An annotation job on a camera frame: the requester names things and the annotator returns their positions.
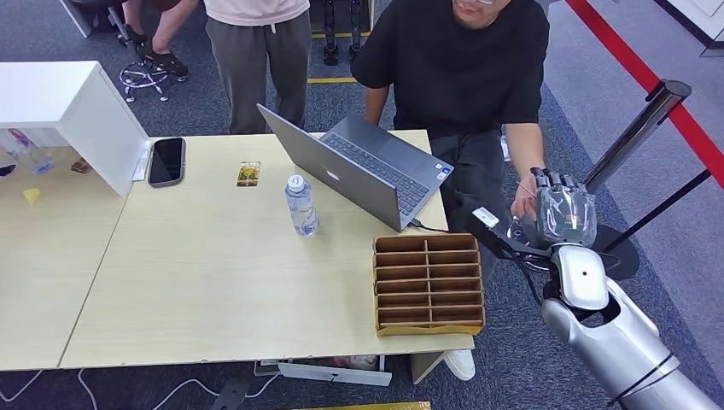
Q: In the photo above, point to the clear plastic water bottle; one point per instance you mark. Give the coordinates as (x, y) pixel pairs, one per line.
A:
(301, 209)

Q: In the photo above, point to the small yellow piece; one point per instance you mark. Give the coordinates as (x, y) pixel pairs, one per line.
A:
(32, 196)

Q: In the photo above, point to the standing person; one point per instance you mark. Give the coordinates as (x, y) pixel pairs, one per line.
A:
(254, 62)

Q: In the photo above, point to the person's left forearm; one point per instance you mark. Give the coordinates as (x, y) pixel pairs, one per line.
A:
(527, 150)

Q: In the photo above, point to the seated person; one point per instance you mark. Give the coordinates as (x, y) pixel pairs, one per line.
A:
(164, 34)

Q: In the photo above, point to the dark metal stanchion post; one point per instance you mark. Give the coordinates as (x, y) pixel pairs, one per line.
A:
(639, 133)

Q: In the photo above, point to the clear plastic cup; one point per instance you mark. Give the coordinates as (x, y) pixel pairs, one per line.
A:
(12, 144)

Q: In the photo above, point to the transparent plastic hand cover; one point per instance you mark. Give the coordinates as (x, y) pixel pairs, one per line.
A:
(568, 215)

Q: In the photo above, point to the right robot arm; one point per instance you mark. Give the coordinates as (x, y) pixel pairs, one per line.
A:
(622, 339)

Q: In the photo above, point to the black smartphone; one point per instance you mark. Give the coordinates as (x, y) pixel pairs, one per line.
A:
(167, 161)

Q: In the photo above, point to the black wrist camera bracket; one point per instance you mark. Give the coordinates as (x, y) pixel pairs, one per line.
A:
(498, 240)

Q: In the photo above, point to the black humanoid robot legs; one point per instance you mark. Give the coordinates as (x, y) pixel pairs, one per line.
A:
(342, 34)

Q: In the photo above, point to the person's left hand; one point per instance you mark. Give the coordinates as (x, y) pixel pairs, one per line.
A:
(523, 203)

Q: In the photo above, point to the small brown item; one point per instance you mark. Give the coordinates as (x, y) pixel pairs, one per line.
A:
(81, 166)

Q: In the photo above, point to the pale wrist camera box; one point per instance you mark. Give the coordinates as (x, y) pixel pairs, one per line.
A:
(485, 217)

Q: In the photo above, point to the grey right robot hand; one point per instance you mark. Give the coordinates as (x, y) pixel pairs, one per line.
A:
(565, 218)

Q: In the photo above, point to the person's right forearm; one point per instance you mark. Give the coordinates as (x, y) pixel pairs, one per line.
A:
(376, 104)

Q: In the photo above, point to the round black stanchion base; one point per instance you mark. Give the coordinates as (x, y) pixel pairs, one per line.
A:
(619, 254)

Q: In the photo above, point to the wooden slotted card organizer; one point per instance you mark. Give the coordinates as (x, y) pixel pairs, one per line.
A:
(428, 283)

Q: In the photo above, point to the small clear glass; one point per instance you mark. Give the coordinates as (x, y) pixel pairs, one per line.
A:
(42, 164)

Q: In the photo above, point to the grey laptop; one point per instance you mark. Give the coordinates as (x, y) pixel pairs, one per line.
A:
(362, 164)

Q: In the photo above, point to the white under-desk tray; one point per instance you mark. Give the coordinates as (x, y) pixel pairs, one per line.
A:
(333, 370)

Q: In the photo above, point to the yellow photo card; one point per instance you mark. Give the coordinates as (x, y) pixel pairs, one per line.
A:
(249, 173)

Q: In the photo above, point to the white desk cabinet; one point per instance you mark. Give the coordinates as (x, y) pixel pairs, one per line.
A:
(68, 107)

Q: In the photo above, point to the office chair with chrome base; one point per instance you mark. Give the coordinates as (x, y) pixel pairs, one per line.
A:
(141, 76)

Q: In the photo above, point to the red barrier belt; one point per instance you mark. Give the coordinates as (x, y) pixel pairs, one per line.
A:
(628, 56)

